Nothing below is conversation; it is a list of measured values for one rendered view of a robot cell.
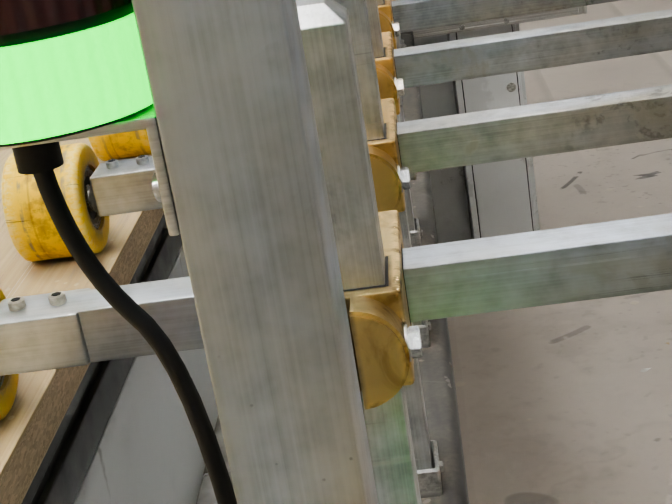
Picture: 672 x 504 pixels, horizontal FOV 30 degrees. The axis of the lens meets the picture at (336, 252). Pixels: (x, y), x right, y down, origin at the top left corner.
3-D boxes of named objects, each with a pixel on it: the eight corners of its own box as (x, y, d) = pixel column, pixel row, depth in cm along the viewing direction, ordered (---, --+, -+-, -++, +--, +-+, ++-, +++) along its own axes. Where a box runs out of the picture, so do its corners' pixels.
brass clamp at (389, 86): (405, 82, 117) (397, 29, 115) (407, 120, 104) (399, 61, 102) (339, 92, 117) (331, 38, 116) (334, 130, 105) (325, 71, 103)
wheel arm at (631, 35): (672, 42, 111) (670, 2, 110) (681, 51, 108) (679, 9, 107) (125, 120, 116) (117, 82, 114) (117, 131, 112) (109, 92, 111)
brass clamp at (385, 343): (420, 290, 70) (408, 206, 68) (428, 404, 58) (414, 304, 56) (311, 304, 71) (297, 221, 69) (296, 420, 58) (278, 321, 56)
